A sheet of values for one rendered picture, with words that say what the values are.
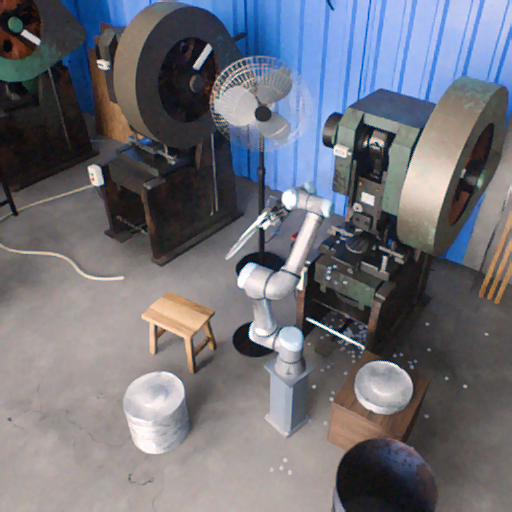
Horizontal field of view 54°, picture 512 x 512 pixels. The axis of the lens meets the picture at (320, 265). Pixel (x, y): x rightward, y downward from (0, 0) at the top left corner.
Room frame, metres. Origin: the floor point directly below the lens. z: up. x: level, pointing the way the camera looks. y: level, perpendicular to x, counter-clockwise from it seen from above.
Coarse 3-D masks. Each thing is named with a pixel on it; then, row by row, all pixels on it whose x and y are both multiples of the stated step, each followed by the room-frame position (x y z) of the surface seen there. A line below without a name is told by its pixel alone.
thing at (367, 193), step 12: (360, 180) 2.30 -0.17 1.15; (372, 180) 2.28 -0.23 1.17; (360, 192) 2.29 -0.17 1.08; (372, 192) 2.26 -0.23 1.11; (360, 204) 2.28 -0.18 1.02; (372, 204) 2.25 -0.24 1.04; (360, 216) 2.25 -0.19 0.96; (372, 216) 2.24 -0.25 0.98; (384, 216) 2.32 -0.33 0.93; (372, 228) 2.24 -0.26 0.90
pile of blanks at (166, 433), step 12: (180, 408) 1.44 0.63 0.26; (132, 420) 1.35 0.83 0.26; (156, 420) 1.34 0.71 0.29; (168, 420) 1.37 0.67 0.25; (180, 420) 1.43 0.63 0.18; (132, 432) 1.37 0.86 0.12; (144, 432) 1.33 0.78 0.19; (156, 432) 1.34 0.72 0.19; (168, 432) 1.36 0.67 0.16; (180, 432) 1.41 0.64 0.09; (144, 444) 1.34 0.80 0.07; (156, 444) 1.33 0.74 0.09; (168, 444) 1.36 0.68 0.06
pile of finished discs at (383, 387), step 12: (360, 372) 1.66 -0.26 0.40; (372, 372) 1.67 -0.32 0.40; (384, 372) 1.68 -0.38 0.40; (396, 372) 1.68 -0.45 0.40; (360, 384) 1.59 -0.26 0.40; (372, 384) 1.59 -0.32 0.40; (384, 384) 1.59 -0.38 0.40; (396, 384) 1.61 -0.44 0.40; (408, 384) 1.61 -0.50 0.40; (360, 396) 1.52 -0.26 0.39; (372, 396) 1.52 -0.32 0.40; (384, 396) 1.53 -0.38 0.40; (396, 396) 1.53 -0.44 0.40; (408, 396) 1.54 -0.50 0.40; (372, 408) 1.47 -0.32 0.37; (384, 408) 1.46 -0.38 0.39; (396, 408) 1.47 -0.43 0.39
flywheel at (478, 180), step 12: (492, 132) 2.41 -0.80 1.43; (480, 144) 2.40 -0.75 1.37; (468, 156) 2.17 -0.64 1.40; (480, 156) 2.40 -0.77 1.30; (468, 168) 2.08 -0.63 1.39; (480, 168) 2.07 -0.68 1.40; (468, 180) 2.05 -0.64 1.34; (480, 180) 2.05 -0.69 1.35; (468, 192) 2.06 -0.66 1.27; (456, 204) 2.27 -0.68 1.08; (456, 216) 2.21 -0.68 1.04
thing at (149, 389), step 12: (156, 372) 1.62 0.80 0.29; (132, 384) 1.53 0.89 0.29; (144, 384) 1.54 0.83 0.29; (156, 384) 1.55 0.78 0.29; (168, 384) 1.55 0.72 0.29; (180, 384) 1.56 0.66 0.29; (132, 396) 1.46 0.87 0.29; (144, 396) 1.47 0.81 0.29; (156, 396) 1.47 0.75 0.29; (168, 396) 1.48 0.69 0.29; (132, 408) 1.40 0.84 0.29; (144, 408) 1.40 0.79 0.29; (156, 408) 1.41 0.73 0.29; (168, 408) 1.41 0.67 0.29; (144, 420) 1.34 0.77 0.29
